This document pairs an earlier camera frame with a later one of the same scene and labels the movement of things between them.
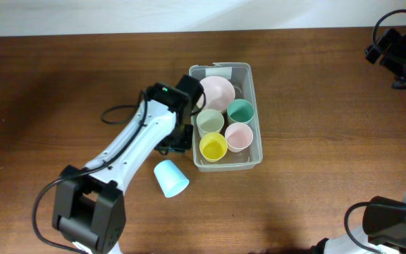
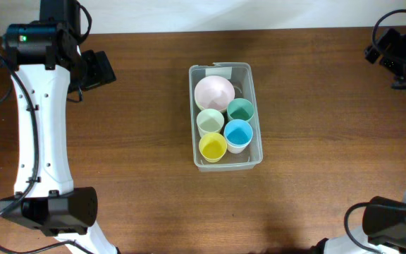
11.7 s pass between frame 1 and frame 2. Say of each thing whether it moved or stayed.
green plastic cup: stayed
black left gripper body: moved
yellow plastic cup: stayed
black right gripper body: stayed
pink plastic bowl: stayed
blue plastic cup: moved
